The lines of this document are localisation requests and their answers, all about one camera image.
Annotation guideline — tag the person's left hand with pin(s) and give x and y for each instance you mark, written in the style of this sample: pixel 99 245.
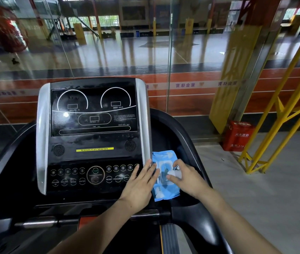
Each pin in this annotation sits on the person's left hand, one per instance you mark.
pixel 136 191

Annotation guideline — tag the person's right hand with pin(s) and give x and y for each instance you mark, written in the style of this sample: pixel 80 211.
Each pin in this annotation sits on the person's right hand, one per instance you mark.
pixel 189 182

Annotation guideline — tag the person's left little finger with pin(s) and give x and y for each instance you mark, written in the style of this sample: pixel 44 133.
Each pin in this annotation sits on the person's left little finger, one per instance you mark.
pixel 135 174

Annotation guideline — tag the person's left middle finger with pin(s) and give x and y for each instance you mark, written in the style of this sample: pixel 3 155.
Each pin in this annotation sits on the person's left middle finger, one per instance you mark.
pixel 146 170

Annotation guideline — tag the person's right thumb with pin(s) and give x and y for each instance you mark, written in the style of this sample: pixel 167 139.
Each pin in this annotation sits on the person's right thumb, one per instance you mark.
pixel 172 178

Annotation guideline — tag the person's left thumb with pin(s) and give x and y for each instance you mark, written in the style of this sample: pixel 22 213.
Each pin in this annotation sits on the person's left thumb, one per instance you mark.
pixel 155 181

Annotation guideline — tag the blue wet wipes packet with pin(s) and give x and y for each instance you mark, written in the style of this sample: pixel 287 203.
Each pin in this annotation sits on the blue wet wipes packet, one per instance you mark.
pixel 163 158

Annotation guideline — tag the person's left forearm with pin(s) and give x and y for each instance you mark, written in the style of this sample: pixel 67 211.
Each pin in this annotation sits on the person's left forearm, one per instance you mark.
pixel 97 227

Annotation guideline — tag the person's right forearm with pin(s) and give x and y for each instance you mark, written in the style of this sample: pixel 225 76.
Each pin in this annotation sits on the person's right forearm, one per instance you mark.
pixel 234 224

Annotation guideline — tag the silver treadmill grip bar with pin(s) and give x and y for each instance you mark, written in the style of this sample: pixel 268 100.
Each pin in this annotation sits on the silver treadmill grip bar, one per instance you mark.
pixel 36 222
pixel 146 214

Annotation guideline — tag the black silver treadmill console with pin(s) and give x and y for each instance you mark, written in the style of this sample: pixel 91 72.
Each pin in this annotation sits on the black silver treadmill console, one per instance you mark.
pixel 94 145

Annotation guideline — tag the red fire equipment box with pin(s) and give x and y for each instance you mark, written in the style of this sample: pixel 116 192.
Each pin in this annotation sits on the red fire equipment box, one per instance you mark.
pixel 238 136

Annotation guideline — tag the yellow padded pillar cover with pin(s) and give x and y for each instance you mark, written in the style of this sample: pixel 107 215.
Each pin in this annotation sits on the yellow padded pillar cover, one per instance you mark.
pixel 232 84

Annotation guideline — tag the yellow pillar pad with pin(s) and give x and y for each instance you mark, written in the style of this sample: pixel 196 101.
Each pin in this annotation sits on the yellow pillar pad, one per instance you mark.
pixel 189 26
pixel 80 31
pixel 296 25

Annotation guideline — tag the red decorated figure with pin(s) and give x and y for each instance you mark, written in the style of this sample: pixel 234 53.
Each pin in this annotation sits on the red decorated figure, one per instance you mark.
pixel 7 29

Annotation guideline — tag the black treadmill frame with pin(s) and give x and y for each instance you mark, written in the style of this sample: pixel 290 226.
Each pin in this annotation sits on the black treadmill frame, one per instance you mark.
pixel 12 169

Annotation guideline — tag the yellow steel frame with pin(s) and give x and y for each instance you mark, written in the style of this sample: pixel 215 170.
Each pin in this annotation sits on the yellow steel frame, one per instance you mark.
pixel 279 113

